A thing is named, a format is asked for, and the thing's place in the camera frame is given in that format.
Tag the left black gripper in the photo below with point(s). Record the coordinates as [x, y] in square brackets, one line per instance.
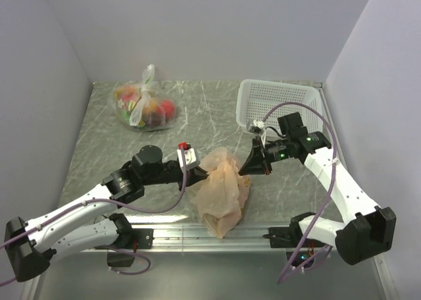
[199, 174]

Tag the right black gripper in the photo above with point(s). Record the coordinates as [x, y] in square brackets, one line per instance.
[257, 162]

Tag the beige plastic bag orange prints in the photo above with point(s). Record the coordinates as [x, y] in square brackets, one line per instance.
[220, 198]

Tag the white perforated plastic basket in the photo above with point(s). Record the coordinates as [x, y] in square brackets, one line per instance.
[257, 97]

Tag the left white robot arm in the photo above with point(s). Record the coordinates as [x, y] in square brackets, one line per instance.
[91, 221]

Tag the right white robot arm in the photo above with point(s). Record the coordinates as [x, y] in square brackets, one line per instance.
[366, 229]

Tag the clear tied bag of fruits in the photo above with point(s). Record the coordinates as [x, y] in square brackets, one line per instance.
[143, 106]

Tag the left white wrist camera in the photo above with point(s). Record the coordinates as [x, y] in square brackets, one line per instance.
[187, 156]

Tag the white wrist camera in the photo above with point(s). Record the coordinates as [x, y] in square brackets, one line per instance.
[187, 156]
[258, 128]

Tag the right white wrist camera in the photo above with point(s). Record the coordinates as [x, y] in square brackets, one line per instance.
[258, 128]

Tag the aluminium front rail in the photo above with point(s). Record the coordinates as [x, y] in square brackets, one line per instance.
[173, 237]

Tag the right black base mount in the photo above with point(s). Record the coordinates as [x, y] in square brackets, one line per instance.
[283, 237]

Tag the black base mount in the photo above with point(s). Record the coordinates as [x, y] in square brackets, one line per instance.
[283, 237]
[139, 239]

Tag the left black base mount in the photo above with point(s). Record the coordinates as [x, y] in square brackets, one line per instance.
[139, 239]

